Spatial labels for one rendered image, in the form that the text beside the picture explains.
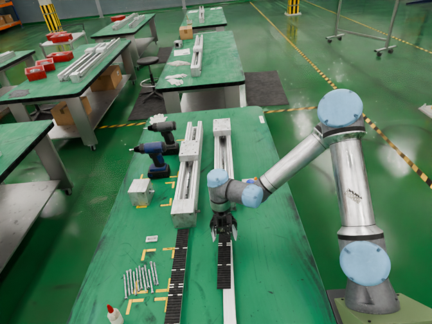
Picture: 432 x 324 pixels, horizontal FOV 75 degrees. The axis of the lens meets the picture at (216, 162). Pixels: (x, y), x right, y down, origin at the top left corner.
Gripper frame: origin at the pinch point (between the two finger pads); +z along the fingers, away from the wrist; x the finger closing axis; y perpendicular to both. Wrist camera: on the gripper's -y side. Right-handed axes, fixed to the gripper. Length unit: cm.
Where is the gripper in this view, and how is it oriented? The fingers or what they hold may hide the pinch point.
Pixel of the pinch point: (224, 236)
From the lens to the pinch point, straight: 123.2
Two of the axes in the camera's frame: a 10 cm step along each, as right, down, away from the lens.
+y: 0.0, 5.8, -8.2
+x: 10.0, -0.8, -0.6
